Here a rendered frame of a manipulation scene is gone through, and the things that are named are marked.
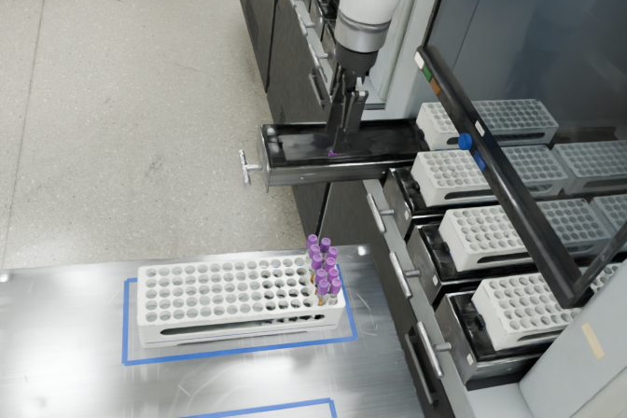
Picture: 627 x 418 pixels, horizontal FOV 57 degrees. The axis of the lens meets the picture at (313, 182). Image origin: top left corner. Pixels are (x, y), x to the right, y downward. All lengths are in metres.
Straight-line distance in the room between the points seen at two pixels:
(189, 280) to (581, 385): 0.58
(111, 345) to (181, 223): 1.23
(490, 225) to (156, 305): 0.59
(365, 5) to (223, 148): 1.51
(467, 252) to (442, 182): 0.17
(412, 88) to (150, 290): 0.73
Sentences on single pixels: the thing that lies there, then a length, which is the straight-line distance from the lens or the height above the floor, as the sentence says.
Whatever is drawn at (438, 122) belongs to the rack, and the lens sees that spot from 1.27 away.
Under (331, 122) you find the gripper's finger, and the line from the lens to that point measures 1.17.
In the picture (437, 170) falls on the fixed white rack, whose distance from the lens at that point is 1.15.
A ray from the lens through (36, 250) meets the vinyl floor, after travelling 2.10.
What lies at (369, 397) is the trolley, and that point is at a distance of 0.89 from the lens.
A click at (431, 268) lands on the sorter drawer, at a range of 1.07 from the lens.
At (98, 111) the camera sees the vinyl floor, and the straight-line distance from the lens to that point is 2.56.
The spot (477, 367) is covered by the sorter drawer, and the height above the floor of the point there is 0.80.
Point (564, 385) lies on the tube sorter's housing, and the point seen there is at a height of 0.86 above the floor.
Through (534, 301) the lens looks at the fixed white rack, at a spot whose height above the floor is 0.85.
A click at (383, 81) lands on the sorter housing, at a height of 0.79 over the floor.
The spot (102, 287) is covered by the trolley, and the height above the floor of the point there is 0.82.
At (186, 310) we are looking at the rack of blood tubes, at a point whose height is 0.88.
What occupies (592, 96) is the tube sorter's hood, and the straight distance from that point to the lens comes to 0.82.
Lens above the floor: 1.61
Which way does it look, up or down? 45 degrees down
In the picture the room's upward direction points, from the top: 11 degrees clockwise
